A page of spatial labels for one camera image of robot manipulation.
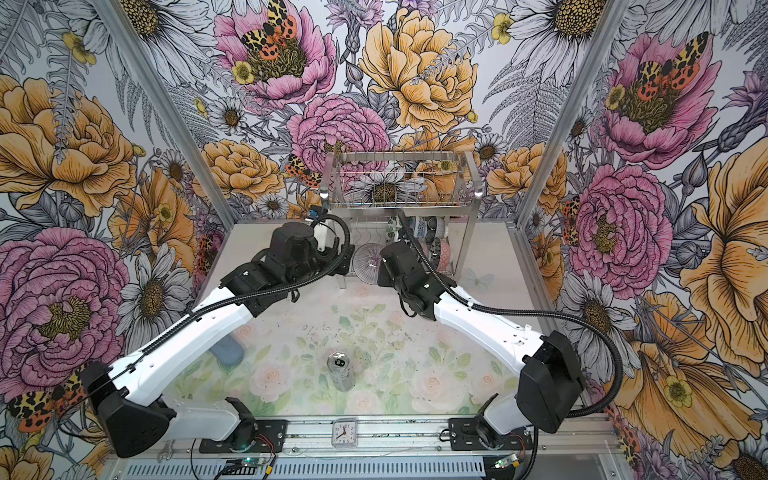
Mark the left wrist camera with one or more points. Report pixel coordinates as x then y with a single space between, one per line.
320 230

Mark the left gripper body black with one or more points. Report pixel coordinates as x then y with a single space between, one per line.
318 261

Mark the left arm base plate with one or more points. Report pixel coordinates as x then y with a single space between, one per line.
267 435

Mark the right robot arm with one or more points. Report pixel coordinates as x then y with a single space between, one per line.
549 380

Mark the steel wrench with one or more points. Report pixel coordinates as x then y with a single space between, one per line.
166 452

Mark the green leaf pattern bowl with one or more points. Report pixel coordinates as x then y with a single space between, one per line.
392 229

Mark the steel two-tier dish rack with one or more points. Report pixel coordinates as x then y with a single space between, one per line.
371 187

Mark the aluminium front rail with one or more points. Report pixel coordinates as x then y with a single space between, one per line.
309 436

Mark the silver drink can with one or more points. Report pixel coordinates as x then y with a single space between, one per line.
341 371

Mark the purple glass bowl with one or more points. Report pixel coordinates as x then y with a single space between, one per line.
366 262

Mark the dark grey petal bowl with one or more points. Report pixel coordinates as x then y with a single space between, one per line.
437 227

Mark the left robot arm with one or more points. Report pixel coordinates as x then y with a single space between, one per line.
127 395

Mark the green geometric pattern bowl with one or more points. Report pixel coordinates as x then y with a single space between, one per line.
428 249

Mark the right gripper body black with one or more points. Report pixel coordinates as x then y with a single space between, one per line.
385 280

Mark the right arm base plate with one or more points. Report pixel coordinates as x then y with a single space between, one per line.
469 434

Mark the small white clock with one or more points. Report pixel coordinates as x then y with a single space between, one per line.
344 433

